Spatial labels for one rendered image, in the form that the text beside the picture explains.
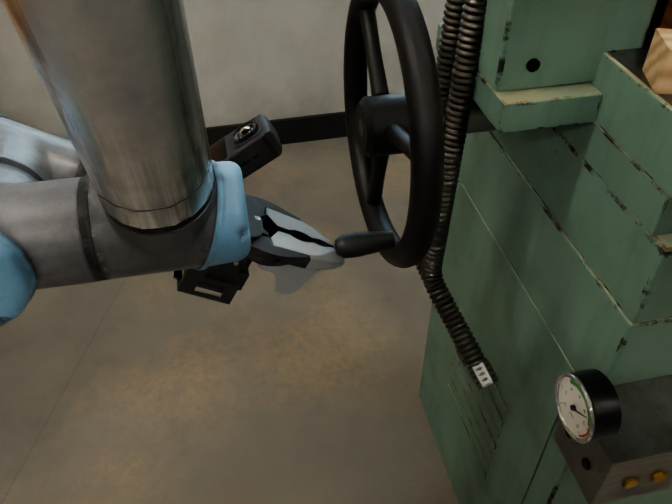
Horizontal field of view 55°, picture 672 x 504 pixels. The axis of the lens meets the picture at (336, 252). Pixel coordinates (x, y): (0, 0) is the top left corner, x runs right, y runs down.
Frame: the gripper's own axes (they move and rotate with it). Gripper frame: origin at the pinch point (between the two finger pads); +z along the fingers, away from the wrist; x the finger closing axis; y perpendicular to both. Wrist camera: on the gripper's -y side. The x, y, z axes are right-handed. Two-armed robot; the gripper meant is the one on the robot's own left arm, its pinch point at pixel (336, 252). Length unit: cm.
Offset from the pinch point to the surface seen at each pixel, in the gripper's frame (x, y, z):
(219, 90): -136, 41, 13
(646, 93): 6.8, -27.4, 12.1
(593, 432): 20.9, -3.6, 18.9
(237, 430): -33, 68, 22
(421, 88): 4.3, -19.3, -4.0
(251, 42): -135, 24, 15
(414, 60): 2.7, -20.6, -5.0
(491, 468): -1, 29, 44
